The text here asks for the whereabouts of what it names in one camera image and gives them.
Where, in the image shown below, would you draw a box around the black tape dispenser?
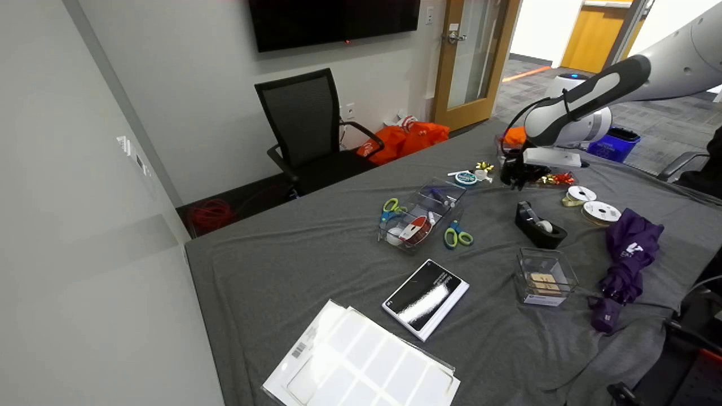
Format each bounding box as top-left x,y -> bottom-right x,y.
511,199 -> 568,250

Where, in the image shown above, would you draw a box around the white label sheets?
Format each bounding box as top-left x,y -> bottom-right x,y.
258,297 -> 462,406

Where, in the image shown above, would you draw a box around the blue ribbon roll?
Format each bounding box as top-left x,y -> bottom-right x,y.
445,167 -> 482,189

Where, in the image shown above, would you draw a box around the wooden glass door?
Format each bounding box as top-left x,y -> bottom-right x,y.
431,0 -> 524,133

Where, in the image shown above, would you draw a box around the black mesh office chair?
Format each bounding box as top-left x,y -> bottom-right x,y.
253,66 -> 387,199

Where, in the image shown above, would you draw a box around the large white gold ribbon spool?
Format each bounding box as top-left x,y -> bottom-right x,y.
582,199 -> 623,226

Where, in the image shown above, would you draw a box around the orange bag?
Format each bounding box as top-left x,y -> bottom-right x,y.
354,120 -> 454,167

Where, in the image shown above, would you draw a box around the red cable coil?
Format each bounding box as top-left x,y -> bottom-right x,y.
187,199 -> 240,237

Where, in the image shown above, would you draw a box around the blue bin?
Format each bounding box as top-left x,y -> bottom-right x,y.
585,126 -> 643,164

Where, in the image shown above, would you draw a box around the dark chair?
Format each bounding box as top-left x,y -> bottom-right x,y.
660,126 -> 722,199

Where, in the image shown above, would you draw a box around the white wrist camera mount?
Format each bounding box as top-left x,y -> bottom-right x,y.
520,144 -> 587,172

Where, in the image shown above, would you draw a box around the red gift bow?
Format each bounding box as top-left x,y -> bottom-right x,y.
541,169 -> 578,189

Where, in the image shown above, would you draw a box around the blue green scissors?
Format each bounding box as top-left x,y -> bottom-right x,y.
439,218 -> 475,252
376,197 -> 410,230

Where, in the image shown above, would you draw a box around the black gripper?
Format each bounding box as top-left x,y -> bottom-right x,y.
503,144 -> 530,172

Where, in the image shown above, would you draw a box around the small white gold ribbon spool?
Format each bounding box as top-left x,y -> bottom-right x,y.
561,183 -> 599,210

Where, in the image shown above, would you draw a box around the purple folded umbrella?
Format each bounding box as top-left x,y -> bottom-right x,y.
587,207 -> 667,336

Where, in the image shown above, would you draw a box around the orange wooden door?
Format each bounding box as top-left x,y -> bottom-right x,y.
560,0 -> 641,77

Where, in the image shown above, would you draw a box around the black wall television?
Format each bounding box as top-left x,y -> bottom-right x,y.
245,0 -> 423,53

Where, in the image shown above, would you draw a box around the grey tablecloth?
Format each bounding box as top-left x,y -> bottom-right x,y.
182,120 -> 722,406

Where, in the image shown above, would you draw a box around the clear box with sticky notes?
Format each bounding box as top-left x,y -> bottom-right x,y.
511,245 -> 578,312

